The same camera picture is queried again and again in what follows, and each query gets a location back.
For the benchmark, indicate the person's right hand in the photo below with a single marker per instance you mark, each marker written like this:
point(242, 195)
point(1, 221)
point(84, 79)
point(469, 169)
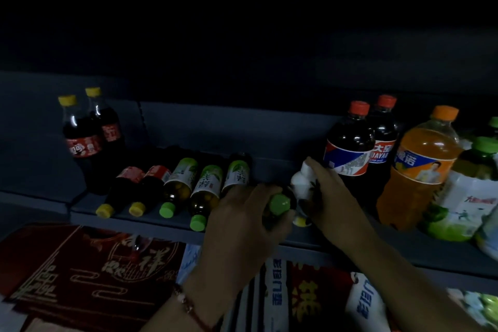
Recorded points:
point(342, 215)

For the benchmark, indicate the person's left hand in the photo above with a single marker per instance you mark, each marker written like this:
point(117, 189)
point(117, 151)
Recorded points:
point(237, 238)

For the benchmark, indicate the white palm print bottle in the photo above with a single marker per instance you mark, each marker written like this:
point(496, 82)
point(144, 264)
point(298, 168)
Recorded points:
point(301, 187)

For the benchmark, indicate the large red-capped cola bottle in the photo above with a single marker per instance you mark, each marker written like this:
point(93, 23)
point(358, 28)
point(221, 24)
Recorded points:
point(348, 149)
point(383, 137)

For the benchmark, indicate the large orange soda bottle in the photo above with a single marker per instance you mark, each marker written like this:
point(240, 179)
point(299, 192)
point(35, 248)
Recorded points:
point(420, 172)

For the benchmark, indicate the small yellow-capped cola bottle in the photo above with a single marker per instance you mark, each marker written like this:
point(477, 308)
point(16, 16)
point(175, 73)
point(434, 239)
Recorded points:
point(124, 184)
point(151, 184)
point(83, 145)
point(111, 131)

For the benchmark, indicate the dark grey metal shelf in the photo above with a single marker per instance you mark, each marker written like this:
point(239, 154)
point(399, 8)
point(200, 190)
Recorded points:
point(233, 129)

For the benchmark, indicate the white bottle yellow base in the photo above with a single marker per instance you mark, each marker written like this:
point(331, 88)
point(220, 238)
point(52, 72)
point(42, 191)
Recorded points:
point(489, 234)

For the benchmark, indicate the person's right forearm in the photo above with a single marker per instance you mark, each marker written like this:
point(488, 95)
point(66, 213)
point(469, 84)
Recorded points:
point(404, 293)

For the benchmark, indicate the person's left forearm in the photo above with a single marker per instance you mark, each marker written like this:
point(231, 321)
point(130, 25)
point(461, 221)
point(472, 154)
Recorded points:
point(175, 324)

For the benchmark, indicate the red plastic snack bag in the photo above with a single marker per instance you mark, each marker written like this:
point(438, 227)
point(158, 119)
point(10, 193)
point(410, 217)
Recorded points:
point(307, 289)

